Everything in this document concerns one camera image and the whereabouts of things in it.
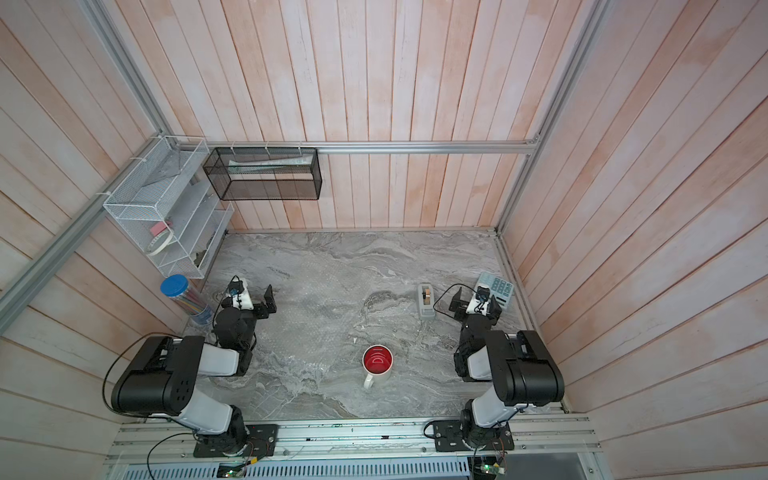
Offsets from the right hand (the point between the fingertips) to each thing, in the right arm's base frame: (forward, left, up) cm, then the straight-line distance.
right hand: (476, 289), depth 89 cm
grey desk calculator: (+7, -12, -10) cm, 17 cm away
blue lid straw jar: (-7, +85, +10) cm, 86 cm away
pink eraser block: (+7, +92, +19) cm, 94 cm away
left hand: (-1, +68, 0) cm, 68 cm away
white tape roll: (+1, +89, +19) cm, 91 cm away
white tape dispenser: (0, +15, -7) cm, 16 cm away
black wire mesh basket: (+39, +72, +15) cm, 83 cm away
